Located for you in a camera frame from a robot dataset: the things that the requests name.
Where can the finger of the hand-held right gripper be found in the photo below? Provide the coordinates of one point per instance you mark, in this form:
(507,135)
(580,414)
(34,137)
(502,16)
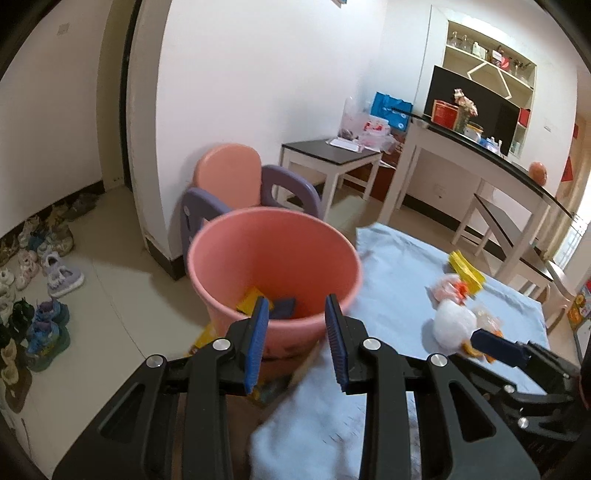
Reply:
(540,408)
(496,344)

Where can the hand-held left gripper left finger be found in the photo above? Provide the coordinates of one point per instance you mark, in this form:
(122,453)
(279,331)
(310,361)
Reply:
(258,341)

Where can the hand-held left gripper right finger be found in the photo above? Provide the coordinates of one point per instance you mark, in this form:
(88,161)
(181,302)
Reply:
(334,346)

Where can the yellow foam fruit net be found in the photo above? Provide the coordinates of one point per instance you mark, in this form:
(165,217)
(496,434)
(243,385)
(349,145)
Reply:
(249,302)

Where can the blue foam fruit net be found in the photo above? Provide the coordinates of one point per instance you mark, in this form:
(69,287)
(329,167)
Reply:
(282,308)

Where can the white orange snack packet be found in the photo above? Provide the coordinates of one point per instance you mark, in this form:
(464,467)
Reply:
(445,288)

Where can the yellow plastic wrapper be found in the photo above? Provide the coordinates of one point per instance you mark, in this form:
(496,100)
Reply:
(466,272)

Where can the pink plastic bucket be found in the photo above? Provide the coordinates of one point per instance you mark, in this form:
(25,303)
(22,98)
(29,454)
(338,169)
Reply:
(231,258)

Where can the clear plastic wrapper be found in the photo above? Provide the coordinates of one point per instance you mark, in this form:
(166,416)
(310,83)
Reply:
(487,319)

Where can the white tissue ball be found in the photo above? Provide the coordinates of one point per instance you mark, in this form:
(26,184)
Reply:
(452,323)

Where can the beige plastic stool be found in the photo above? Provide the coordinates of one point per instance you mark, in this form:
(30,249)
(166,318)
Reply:
(558,281)

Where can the colourful fruit carton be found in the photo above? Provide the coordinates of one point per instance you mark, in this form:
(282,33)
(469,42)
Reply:
(581,309)

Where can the light blue tablecloth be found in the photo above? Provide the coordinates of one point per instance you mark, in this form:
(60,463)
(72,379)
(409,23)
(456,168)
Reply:
(397,277)

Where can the white dark-top bench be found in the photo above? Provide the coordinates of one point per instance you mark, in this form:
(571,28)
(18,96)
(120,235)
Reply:
(498,217)

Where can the pink purple child chair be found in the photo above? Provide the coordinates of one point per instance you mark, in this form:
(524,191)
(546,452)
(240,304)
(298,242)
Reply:
(228,175)

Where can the pink round fruit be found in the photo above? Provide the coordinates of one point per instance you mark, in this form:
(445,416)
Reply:
(538,173)

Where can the white bench with paper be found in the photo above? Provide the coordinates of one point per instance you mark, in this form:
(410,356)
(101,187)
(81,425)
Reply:
(332,154)

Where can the crumpled blue plastic wrap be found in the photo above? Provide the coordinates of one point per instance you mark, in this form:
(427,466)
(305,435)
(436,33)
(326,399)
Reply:
(490,143)

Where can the white paper sheet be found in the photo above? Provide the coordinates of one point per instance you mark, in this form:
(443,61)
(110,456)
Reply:
(344,144)

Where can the dark red gift bag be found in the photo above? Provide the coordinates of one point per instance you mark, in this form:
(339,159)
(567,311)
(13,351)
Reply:
(397,146)

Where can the row of shoes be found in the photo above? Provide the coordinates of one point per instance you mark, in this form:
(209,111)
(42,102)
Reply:
(55,277)

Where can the white glass-top dining table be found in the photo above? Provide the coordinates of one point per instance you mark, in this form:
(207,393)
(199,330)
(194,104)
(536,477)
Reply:
(438,138)

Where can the white lidded jar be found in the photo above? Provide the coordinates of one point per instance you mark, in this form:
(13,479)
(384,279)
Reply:
(474,130)

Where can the clear plastic bags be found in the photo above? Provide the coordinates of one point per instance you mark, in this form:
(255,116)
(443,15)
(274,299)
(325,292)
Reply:
(364,129)

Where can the black monitor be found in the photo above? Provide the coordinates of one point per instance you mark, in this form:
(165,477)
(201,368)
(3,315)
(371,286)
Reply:
(494,115)

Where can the red storage basket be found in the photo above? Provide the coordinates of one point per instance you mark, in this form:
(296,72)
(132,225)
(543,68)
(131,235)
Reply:
(523,116)

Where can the red box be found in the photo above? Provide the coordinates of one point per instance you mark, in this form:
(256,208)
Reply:
(443,113)

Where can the blue shopping bag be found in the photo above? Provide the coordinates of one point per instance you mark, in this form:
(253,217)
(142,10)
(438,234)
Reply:
(388,108)

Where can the dried flower bouquet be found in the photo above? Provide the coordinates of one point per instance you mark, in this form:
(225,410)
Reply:
(464,101)

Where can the cream wall shelf cabinet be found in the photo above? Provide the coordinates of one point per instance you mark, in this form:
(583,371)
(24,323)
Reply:
(461,55)

